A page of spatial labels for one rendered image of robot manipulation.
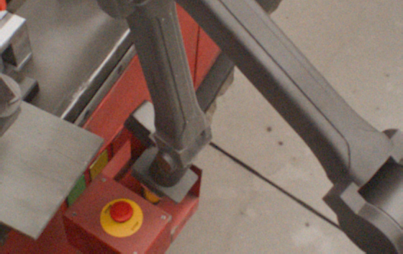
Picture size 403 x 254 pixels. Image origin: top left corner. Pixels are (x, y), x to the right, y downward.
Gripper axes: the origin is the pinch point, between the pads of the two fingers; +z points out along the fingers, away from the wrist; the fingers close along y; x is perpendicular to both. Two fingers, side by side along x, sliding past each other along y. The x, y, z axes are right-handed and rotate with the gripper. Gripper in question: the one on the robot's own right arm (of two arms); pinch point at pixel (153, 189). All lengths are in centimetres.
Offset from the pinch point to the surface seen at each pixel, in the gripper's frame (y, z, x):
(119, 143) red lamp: 9.7, -5.2, -0.7
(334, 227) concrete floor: -47, 62, -54
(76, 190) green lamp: 9.9, -5.7, 11.3
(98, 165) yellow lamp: 9.9, -5.8, 5.4
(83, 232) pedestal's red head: 4.7, -2.3, 15.1
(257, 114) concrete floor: -9, 73, -75
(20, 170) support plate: 15.7, -23.5, 20.5
